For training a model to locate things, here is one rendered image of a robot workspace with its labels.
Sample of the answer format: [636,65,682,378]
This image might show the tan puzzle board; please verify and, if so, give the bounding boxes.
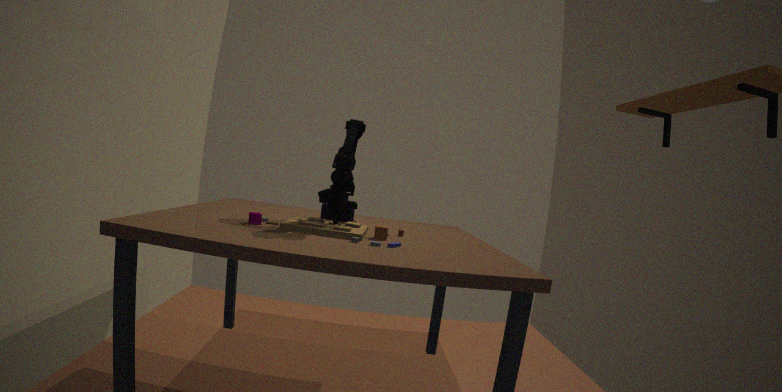
[279,216,368,241]

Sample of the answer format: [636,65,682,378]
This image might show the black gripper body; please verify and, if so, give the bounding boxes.
[319,184,357,209]

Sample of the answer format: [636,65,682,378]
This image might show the magenta cube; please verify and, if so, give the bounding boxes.
[248,212,262,225]

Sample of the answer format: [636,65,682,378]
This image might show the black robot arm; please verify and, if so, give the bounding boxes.
[318,119,366,201]

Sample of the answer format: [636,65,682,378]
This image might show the orange-brown cube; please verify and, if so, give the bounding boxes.
[374,225,389,240]

